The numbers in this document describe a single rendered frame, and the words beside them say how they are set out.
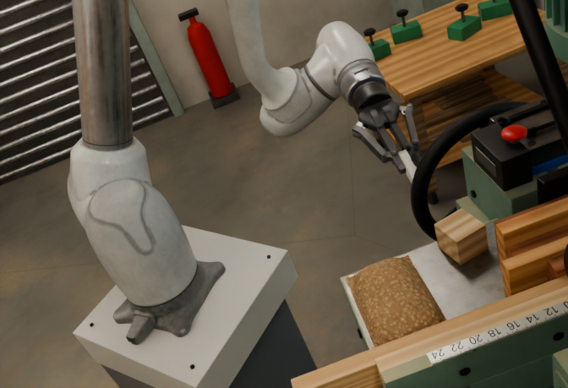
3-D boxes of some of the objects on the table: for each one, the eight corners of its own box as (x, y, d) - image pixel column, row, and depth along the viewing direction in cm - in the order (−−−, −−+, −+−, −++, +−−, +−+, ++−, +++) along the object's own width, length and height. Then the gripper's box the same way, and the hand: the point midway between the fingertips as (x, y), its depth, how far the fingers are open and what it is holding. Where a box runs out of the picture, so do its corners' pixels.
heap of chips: (407, 254, 73) (403, 235, 71) (456, 334, 61) (451, 313, 59) (345, 279, 73) (338, 259, 71) (381, 363, 61) (374, 342, 59)
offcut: (460, 265, 68) (456, 242, 66) (438, 247, 72) (433, 224, 70) (488, 248, 69) (485, 224, 67) (465, 231, 73) (461, 207, 71)
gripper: (335, 93, 107) (382, 185, 92) (396, 69, 107) (454, 158, 92) (340, 117, 113) (385, 208, 98) (398, 95, 113) (452, 182, 98)
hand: (410, 169), depth 97 cm, fingers closed
